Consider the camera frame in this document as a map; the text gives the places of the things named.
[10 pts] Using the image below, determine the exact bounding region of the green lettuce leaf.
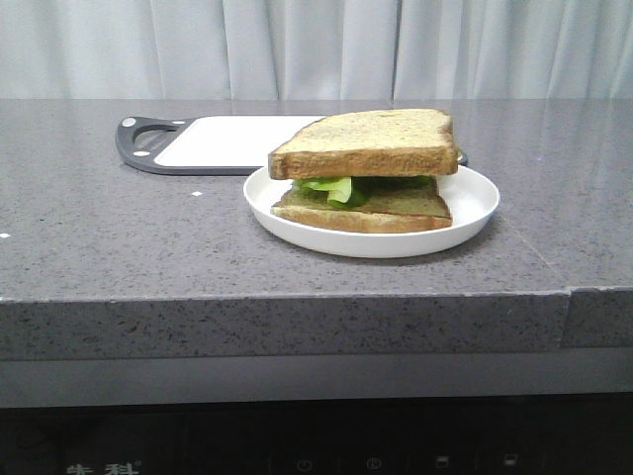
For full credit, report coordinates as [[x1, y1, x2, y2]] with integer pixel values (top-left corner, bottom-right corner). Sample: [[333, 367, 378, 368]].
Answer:
[[293, 175, 437, 208]]

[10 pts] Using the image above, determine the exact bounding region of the bread slice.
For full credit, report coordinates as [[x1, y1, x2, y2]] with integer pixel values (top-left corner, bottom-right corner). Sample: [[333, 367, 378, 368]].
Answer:
[[271, 183, 453, 234], [268, 109, 460, 180]]

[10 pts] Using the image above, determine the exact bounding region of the white grey cutting board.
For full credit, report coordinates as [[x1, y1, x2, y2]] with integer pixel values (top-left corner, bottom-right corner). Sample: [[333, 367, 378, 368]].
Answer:
[[115, 114, 470, 177]]

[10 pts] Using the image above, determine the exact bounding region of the white round plate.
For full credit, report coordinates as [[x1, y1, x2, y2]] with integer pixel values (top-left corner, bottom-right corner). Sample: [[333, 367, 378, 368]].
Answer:
[[243, 166, 499, 258]]

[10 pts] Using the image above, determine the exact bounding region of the grey curtain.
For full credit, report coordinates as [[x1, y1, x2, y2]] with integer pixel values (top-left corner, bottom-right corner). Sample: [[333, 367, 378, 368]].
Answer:
[[1, 1, 632, 100]]

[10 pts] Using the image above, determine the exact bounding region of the black appliance under counter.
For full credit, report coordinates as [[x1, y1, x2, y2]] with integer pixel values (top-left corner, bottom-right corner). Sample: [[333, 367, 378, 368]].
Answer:
[[1, 393, 632, 474]]

